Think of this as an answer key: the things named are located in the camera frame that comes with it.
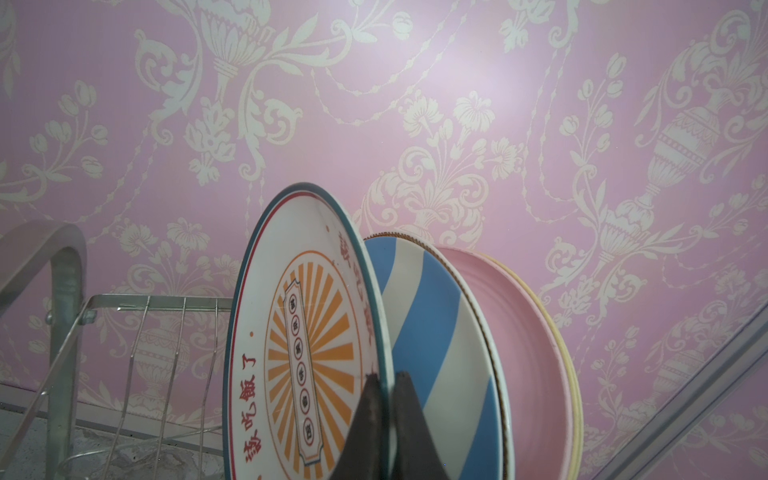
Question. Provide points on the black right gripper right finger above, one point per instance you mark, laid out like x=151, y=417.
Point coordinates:
x=417, y=457

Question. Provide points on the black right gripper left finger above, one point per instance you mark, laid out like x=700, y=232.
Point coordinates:
x=360, y=458

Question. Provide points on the brown rim petal pattern plate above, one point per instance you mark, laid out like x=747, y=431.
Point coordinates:
x=492, y=384

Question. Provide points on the pink bear plate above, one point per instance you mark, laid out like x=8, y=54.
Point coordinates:
x=536, y=380

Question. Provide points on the orange sunburst plate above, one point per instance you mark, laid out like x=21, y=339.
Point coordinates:
x=307, y=329

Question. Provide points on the yellow bear plate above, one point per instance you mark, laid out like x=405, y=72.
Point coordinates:
x=577, y=444

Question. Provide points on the stainless steel dish rack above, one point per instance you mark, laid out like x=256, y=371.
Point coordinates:
x=133, y=390

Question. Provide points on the right aluminium corner post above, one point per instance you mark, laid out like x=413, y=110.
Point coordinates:
x=743, y=355

